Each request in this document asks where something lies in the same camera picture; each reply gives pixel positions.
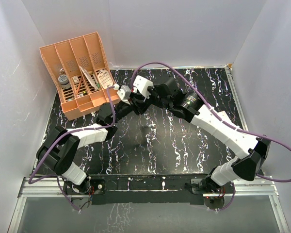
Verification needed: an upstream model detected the small grey jar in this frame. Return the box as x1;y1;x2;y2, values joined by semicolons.
58;74;71;89

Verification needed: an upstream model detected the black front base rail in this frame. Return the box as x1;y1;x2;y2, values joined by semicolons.
90;174;205;205

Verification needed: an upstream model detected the peach desk organizer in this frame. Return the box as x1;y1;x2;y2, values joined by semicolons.
39;32;120;120

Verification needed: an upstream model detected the small white eraser block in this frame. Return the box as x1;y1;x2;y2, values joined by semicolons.
72;76;80;84

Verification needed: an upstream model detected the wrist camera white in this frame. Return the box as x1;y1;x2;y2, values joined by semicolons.
113;84;131;105
132;75;153;99

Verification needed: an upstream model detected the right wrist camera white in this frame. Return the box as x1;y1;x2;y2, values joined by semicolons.
132;75;153;99

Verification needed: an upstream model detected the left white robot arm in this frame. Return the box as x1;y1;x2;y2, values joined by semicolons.
36;94;153;194

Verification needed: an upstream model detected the red pencil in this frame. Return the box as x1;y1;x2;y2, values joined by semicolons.
76;77;83;96

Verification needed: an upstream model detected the white labelled packet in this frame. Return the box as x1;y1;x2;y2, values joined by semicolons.
97;69;113;89

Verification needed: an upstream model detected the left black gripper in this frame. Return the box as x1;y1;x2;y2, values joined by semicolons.
110;93;148;125

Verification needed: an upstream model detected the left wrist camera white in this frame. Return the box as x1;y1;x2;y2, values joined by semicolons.
113;84;131;105

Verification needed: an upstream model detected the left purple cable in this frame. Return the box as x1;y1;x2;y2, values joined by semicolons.
29;86;118;211

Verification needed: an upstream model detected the white paper card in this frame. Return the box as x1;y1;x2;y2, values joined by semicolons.
79;66;98;91

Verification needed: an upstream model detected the white box red label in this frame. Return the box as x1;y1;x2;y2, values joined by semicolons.
218;111;233;124

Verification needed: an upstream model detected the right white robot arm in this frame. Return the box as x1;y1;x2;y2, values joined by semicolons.
146;79;271;193

